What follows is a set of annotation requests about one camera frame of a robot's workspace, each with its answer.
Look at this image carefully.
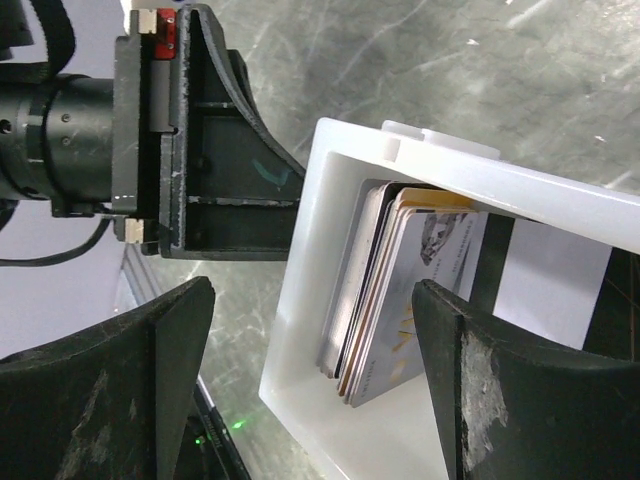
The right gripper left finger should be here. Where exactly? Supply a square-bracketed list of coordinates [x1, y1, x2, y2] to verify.
[1, 277, 215, 479]

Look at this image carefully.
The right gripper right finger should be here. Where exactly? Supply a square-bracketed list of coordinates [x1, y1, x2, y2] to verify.
[412, 280, 639, 479]

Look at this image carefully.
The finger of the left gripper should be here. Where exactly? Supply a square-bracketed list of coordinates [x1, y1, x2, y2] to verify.
[142, 3, 305, 260]

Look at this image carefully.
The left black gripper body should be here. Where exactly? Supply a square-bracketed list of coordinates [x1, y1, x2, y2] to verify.
[111, 8, 177, 245]

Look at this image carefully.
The white card tray box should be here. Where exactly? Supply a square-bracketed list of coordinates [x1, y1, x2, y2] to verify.
[260, 118, 639, 479]

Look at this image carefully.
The cards stack in tray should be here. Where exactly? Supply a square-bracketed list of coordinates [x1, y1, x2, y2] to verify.
[317, 180, 488, 407]

